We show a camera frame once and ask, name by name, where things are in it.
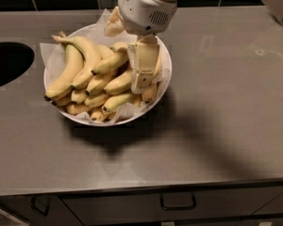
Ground dark round sink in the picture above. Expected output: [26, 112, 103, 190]
[0, 41, 35, 87]

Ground small banana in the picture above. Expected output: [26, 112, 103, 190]
[91, 107, 108, 121]
[141, 84, 157, 104]

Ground middle banana under top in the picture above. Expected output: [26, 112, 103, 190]
[86, 45, 117, 96]

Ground black drawer handle centre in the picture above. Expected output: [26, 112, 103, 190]
[159, 192, 196, 211]

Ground centre large banana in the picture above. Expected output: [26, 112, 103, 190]
[104, 66, 132, 95]

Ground white round bowl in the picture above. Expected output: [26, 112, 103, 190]
[42, 22, 173, 128]

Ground small banana right lower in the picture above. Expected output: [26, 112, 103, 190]
[141, 84, 157, 104]

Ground long banana far left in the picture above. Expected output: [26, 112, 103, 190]
[44, 42, 84, 101]

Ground black handle left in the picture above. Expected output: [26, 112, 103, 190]
[30, 195, 51, 217]

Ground middle lower banana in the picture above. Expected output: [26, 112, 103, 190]
[84, 92, 109, 107]

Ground lower centre banana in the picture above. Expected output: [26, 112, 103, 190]
[102, 91, 135, 113]

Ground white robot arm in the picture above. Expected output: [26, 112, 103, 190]
[104, 0, 283, 40]

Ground curved banana with stem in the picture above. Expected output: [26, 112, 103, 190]
[53, 35, 101, 89]

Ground bottom small banana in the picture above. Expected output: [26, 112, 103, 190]
[91, 107, 108, 121]

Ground top centre banana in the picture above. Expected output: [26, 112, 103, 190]
[92, 42, 128, 75]

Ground short banana left middle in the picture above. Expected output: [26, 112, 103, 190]
[71, 89, 88, 104]

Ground grey drawer front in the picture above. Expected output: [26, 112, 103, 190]
[61, 186, 283, 226]

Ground white paper liner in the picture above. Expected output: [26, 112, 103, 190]
[39, 8, 172, 126]

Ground bottom left banana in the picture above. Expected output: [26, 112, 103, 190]
[66, 104, 92, 115]

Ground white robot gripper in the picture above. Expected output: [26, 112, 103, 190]
[104, 0, 177, 94]

